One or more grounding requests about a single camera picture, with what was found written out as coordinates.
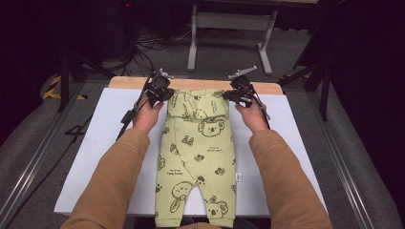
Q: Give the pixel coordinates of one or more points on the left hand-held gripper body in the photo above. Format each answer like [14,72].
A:
[158,85]

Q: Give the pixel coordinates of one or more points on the yellow black hazard tape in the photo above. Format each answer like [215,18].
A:
[51,92]

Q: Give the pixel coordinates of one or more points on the black metal stand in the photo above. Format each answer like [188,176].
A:
[65,82]
[324,92]

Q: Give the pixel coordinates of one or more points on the person's right hand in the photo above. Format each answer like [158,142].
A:
[254,119]

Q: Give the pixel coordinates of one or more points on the green printed baby romper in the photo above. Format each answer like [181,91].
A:
[197,159]

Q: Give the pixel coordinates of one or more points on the aluminium floor rail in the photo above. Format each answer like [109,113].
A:
[340,159]
[38,156]

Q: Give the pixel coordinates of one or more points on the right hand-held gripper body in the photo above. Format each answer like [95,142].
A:
[243,89]

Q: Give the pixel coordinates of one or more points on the person's left hand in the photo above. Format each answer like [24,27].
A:
[146,117]

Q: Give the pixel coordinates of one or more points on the white table mat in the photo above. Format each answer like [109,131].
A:
[105,111]

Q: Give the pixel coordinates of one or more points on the person's brown torso clothing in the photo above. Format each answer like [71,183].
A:
[200,226]

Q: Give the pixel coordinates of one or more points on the grey metal table frame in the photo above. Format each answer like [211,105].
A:
[234,21]

